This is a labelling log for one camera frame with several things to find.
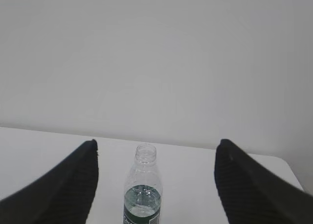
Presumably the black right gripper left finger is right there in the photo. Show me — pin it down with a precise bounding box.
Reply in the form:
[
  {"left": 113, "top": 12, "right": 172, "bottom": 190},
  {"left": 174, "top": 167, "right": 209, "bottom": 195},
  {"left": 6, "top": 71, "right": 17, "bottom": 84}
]
[{"left": 0, "top": 139, "right": 99, "bottom": 224}]

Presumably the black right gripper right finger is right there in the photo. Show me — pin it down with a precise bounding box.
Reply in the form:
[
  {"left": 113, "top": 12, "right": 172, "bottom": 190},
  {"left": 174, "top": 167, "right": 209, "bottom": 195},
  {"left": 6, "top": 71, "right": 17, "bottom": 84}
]
[{"left": 214, "top": 139, "right": 313, "bottom": 224}]

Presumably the clear green-label water bottle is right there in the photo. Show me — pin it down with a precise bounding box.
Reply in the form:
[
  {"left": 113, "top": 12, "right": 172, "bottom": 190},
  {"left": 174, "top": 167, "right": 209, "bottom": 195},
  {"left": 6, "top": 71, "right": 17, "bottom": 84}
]
[{"left": 123, "top": 143, "right": 163, "bottom": 224}]

